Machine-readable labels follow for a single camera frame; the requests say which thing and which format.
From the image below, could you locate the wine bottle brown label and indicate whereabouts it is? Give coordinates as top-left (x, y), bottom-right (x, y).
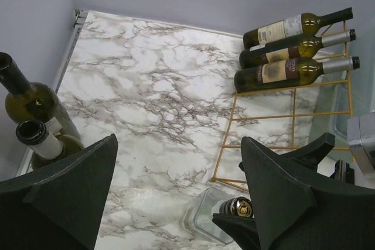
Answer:
top-left (239, 29), bottom-right (356, 69)

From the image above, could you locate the wine bottle white label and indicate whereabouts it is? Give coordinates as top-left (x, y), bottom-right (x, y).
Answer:
top-left (243, 7), bottom-right (353, 49)

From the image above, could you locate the front dark wine bottle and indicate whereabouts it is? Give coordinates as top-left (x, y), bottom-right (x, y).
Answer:
top-left (15, 119), bottom-right (84, 171)

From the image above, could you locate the gold wire wine rack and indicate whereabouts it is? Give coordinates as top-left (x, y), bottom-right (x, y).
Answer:
top-left (211, 20), bottom-right (352, 195)

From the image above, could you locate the clear glass bottle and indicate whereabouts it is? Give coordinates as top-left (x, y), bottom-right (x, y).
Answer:
top-left (180, 187), bottom-right (254, 245)

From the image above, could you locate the dark wine bottle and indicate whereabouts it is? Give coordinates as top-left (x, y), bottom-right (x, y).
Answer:
top-left (15, 119), bottom-right (84, 171)
top-left (1, 52), bottom-right (81, 139)

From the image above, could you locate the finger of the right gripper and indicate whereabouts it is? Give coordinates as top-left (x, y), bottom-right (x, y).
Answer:
top-left (212, 214), bottom-right (261, 250)

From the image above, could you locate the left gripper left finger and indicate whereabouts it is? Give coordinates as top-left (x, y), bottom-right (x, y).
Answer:
top-left (1, 134), bottom-right (118, 249)

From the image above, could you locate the rear dark wine bottle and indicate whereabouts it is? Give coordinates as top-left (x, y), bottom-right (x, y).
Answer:
top-left (1, 52), bottom-right (81, 139)

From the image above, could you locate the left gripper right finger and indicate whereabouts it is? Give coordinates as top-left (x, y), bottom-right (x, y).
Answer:
top-left (241, 137), bottom-right (374, 249)

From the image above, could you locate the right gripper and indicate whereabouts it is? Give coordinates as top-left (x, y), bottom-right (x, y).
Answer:
top-left (276, 132), bottom-right (355, 184)

